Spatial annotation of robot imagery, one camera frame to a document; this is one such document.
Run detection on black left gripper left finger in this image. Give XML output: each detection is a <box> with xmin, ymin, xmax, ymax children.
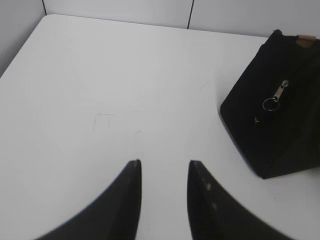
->
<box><xmin>41</xmin><ymin>159</ymin><xmax>142</xmax><ymax>240</ymax></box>

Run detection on silver zipper pull with ring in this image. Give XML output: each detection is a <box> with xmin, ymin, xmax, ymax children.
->
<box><xmin>262</xmin><ymin>80</ymin><xmax>289</xmax><ymax>112</ymax></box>

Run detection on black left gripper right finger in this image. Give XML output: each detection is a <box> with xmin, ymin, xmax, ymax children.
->
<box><xmin>188</xmin><ymin>160</ymin><xmax>278</xmax><ymax>240</ymax></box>

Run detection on black tote bag tan handles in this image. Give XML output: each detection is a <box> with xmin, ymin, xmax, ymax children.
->
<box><xmin>220</xmin><ymin>30</ymin><xmax>320</xmax><ymax>179</ymax></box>

